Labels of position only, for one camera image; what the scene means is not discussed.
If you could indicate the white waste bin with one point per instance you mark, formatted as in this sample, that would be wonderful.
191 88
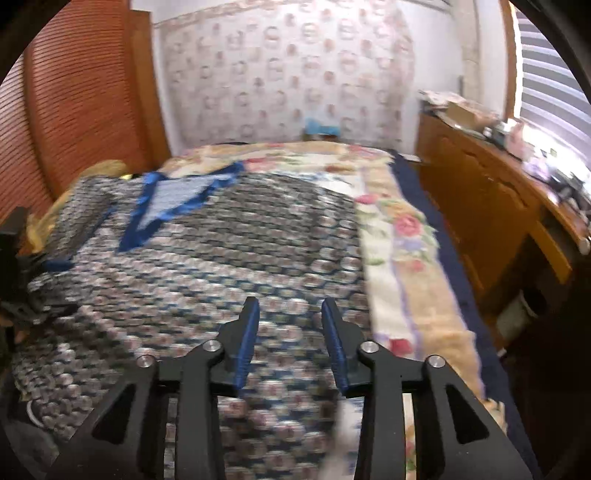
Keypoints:
519 311

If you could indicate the wooden dresser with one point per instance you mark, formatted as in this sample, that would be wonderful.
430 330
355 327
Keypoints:
480 203

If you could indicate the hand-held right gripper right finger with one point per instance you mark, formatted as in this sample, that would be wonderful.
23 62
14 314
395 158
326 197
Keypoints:
333 344

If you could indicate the cardboard box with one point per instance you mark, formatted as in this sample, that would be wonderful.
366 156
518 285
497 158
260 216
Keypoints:
468 115

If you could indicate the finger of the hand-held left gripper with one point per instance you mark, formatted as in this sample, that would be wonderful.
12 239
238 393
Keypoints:
22 309

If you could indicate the navy bed sheet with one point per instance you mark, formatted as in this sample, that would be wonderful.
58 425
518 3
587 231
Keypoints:
443 258

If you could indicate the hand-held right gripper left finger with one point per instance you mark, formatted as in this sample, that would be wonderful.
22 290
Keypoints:
247 344

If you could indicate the beige floral blanket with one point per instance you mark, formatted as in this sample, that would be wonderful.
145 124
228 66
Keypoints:
406 258

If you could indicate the striped window blind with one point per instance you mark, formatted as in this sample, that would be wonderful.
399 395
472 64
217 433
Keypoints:
549 83

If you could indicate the pile of small dresser items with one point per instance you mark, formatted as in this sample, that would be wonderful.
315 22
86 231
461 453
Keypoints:
545 152

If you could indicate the wooden window frame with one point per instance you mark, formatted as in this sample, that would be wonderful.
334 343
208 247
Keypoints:
510 60

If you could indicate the blue cloth bundle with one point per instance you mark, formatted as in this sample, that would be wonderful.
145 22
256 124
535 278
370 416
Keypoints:
322 128

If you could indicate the navy medallion patterned garment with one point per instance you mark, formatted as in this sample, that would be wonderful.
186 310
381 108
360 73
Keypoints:
207 258

